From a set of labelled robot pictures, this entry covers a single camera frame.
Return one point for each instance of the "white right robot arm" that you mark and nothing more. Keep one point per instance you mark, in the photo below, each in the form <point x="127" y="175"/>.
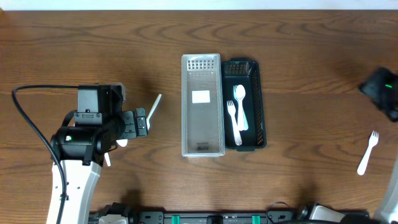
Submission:
<point x="387" y="211"/>

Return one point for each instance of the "white plastic spoon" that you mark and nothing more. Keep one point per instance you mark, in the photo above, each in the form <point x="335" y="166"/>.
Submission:
<point x="240" y="94"/>
<point x="107" y="159"/>
<point x="122" y="142"/>
<point x="152" y="110"/>

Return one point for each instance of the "clear white plastic basket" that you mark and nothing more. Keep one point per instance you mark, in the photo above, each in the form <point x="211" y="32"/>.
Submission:
<point x="202" y="106"/>

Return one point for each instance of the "dark green plastic basket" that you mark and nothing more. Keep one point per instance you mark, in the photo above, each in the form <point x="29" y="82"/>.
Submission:
<point x="245" y="72"/>

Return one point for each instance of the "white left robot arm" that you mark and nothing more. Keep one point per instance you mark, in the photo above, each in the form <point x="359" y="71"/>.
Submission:
<point x="82" y="145"/>

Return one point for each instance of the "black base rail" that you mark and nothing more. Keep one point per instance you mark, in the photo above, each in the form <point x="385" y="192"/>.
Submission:
<point x="316" y="213"/>

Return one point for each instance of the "white plastic fork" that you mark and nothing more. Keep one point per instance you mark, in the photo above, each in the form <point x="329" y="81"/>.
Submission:
<point x="232" y="111"/>
<point x="373" y="141"/>

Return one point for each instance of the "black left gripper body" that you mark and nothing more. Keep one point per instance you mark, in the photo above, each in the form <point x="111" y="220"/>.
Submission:
<point x="129" y="124"/>

